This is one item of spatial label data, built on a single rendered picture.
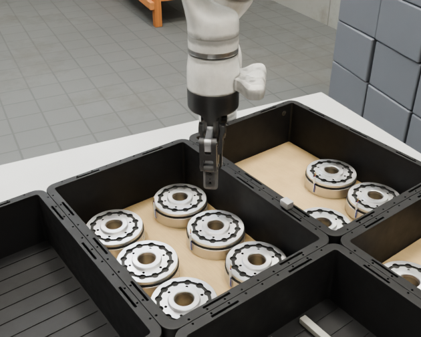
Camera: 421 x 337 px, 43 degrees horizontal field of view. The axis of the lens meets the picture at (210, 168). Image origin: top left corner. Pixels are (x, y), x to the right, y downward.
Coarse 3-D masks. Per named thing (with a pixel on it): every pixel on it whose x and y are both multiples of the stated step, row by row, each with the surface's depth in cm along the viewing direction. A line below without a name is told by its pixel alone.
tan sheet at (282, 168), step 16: (288, 144) 125; (256, 160) 119; (272, 160) 119; (288, 160) 119; (304, 160) 119; (256, 176) 114; (272, 176) 114; (288, 176) 114; (304, 176) 114; (288, 192) 109; (304, 192) 109; (304, 208) 104; (336, 208) 104
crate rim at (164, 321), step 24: (168, 144) 105; (192, 144) 105; (96, 168) 98; (48, 192) 91; (264, 192) 91; (72, 216) 86; (288, 216) 86; (96, 240) 81; (120, 264) 76; (288, 264) 76; (240, 288) 72; (192, 312) 69; (168, 336) 67
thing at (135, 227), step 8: (96, 216) 97; (104, 216) 97; (120, 216) 97; (128, 216) 97; (136, 216) 97; (88, 224) 95; (96, 224) 95; (128, 224) 95; (136, 224) 95; (96, 232) 93; (128, 232) 93; (136, 232) 93; (104, 240) 92; (112, 240) 92; (120, 240) 92; (128, 240) 91
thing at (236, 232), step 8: (200, 216) 97; (208, 216) 97; (216, 216) 97; (224, 216) 97; (232, 216) 97; (192, 224) 95; (200, 224) 95; (232, 224) 95; (240, 224) 95; (192, 232) 94; (200, 232) 93; (232, 232) 93; (240, 232) 93; (192, 240) 92; (200, 240) 91; (208, 240) 92; (216, 240) 91; (224, 240) 92; (232, 240) 91
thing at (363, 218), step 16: (256, 112) 117; (320, 112) 117; (352, 128) 111; (384, 144) 105; (224, 160) 100; (416, 160) 100; (272, 192) 91; (416, 192) 91; (384, 208) 88; (320, 224) 84; (352, 224) 84; (336, 240) 82
